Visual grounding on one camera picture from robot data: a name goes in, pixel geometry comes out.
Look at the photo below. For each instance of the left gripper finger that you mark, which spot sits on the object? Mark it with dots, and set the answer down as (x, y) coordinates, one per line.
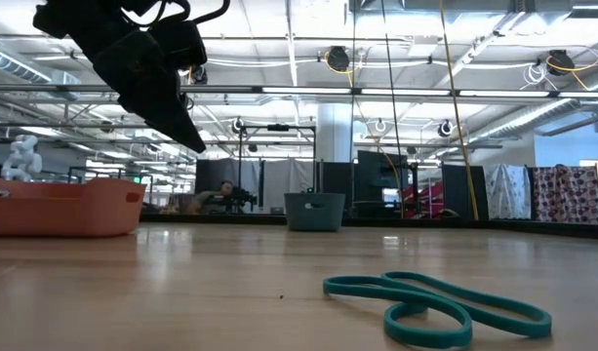
(167, 112)

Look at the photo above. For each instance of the teal rubber band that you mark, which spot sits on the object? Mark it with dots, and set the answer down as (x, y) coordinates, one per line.
(425, 339)

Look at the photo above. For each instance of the black background robot arm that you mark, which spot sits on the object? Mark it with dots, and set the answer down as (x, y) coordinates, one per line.
(242, 199)

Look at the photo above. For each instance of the dark curtain panel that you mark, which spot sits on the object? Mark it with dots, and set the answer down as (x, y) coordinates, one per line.
(211, 170)

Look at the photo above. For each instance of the person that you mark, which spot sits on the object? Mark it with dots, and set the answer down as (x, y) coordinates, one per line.
(208, 200)

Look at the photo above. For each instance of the long overhead light bar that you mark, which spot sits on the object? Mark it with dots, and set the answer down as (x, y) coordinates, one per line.
(303, 90)

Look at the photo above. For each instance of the white robot figure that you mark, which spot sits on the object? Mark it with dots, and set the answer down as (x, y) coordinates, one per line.
(23, 161)

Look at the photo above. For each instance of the orange plastic basket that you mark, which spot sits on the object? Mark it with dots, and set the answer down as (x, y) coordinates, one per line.
(59, 209)

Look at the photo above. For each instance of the white pillar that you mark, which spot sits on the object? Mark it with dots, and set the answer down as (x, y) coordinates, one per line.
(333, 131)

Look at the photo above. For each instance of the grey-teal plastic basket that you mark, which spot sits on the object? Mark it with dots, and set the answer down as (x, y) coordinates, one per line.
(313, 214)

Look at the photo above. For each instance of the black panel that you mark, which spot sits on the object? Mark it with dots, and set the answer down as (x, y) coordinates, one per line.
(335, 178)

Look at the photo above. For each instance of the black monitor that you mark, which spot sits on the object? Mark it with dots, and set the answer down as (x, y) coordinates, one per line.
(386, 175)

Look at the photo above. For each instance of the black partition screen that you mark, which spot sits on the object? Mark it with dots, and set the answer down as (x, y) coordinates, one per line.
(457, 192)

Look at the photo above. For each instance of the white patterned cloth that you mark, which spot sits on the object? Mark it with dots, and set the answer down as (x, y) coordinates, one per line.
(508, 192)

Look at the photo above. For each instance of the dark circle-patterned cloth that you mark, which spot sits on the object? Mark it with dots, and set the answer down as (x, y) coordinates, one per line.
(567, 195)

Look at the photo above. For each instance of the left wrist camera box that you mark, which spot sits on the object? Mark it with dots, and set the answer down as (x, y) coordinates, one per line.
(179, 44)

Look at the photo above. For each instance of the black metal frame rig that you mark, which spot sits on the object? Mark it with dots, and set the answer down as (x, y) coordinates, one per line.
(278, 127)

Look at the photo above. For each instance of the red frame object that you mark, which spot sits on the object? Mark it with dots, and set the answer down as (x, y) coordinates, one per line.
(425, 200)

